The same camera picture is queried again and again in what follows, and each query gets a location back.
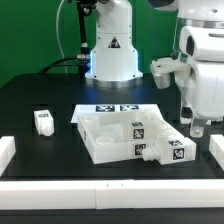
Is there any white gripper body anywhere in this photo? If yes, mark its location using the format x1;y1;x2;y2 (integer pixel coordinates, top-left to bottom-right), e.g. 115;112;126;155
176;26;224;120

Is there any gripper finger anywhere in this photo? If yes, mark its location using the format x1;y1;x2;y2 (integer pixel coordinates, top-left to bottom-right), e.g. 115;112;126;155
190;118;211;138
180;106;192;124

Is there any white square table top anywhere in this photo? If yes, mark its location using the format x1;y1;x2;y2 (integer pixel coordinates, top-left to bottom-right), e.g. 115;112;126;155
77;109;185;164

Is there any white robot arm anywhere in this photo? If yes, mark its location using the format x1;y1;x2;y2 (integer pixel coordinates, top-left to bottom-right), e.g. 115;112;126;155
86;0;224;137

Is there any white right obstacle block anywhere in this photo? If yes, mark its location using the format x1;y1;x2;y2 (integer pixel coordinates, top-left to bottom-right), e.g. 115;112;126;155
209;134;224;171

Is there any white obstacle block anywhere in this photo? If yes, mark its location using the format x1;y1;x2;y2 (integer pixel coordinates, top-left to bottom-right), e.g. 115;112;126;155
0;136;16;177
209;134;224;171

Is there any white front obstacle bar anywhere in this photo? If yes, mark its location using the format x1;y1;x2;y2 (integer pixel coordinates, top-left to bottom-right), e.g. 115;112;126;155
0;179;224;210

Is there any white paper with tags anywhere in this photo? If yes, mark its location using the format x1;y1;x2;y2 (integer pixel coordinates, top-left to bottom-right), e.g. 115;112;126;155
71;104;162;123

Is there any white left obstacle block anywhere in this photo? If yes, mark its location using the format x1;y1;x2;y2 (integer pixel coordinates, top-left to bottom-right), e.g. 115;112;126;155
0;136;16;177

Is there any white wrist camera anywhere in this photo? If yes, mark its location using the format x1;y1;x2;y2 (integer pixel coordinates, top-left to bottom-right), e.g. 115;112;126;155
150;57;182;89

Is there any black camera pole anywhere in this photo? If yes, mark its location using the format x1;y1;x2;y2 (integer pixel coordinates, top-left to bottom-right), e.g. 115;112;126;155
75;0;98;78

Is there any black cable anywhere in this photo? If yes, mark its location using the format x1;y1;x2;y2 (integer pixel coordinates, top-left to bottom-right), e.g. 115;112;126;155
39;55;83;75

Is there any grey cable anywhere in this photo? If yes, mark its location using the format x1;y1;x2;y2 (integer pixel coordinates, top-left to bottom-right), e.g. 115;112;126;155
55;0;69;74

